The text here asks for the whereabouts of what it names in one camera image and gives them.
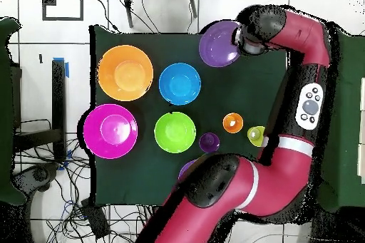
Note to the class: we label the purple bowl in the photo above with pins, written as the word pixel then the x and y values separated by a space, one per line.
pixel 218 45
pixel 186 169

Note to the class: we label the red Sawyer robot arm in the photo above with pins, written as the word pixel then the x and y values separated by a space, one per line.
pixel 271 183

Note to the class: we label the green bowl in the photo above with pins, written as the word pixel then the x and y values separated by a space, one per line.
pixel 175 132

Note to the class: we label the purple cup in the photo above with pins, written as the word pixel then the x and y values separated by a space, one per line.
pixel 209 142

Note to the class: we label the blue bowl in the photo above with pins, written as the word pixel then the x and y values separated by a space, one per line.
pixel 180 84

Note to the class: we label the orange cup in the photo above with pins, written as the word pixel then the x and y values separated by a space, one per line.
pixel 233 123

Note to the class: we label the dark green table cloth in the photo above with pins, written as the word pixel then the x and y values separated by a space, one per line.
pixel 228 92

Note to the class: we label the pink bowl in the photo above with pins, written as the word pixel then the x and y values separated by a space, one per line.
pixel 110 131

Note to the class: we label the yellow cup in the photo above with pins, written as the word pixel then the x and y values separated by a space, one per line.
pixel 255 136

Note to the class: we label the orange bowl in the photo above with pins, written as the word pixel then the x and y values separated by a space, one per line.
pixel 125 72

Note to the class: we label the blue tape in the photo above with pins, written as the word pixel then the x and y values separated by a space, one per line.
pixel 67 69

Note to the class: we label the black power adapter box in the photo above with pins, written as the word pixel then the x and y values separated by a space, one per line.
pixel 95 218

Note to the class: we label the green cloth covered table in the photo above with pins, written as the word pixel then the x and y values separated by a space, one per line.
pixel 5 112
pixel 348 112

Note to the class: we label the black table frame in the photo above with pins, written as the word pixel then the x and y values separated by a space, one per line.
pixel 58 106

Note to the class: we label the black square floor frame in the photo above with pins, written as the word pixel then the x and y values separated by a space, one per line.
pixel 81 3

